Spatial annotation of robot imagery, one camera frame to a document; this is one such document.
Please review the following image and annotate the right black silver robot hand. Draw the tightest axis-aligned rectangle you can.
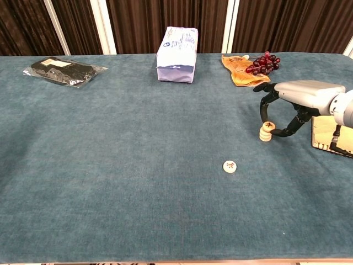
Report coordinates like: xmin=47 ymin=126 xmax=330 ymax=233
xmin=253 ymin=79 xmax=347 ymax=138

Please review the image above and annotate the brown spiral notebook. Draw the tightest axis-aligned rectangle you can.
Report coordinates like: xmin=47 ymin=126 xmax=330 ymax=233
xmin=311 ymin=115 xmax=353 ymax=158

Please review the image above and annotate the purple grape bunch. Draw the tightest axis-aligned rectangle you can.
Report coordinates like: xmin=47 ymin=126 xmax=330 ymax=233
xmin=245 ymin=51 xmax=281 ymax=76

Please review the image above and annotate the orange spout pouch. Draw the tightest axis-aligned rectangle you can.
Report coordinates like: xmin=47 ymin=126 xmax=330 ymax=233
xmin=221 ymin=54 xmax=271 ymax=88

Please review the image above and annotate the white blue tissue pack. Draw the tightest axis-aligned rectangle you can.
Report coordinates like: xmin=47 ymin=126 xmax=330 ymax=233
xmin=156 ymin=26 xmax=199 ymax=84

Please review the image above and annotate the dark brown pleated curtain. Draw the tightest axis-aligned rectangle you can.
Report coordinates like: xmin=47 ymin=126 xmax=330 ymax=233
xmin=0 ymin=0 xmax=353 ymax=57

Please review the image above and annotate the teal table cloth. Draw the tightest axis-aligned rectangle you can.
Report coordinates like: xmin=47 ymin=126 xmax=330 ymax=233
xmin=0 ymin=52 xmax=353 ymax=263

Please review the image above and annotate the black garment in plastic bag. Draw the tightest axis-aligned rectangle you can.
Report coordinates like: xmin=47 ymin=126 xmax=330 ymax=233
xmin=23 ymin=56 xmax=109 ymax=88

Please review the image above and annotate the white frame post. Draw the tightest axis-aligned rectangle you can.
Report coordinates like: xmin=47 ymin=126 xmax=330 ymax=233
xmin=43 ymin=0 xmax=72 ymax=56
xmin=221 ymin=0 xmax=240 ymax=55
xmin=89 ymin=0 xmax=118 ymax=55
xmin=343 ymin=35 xmax=353 ymax=59

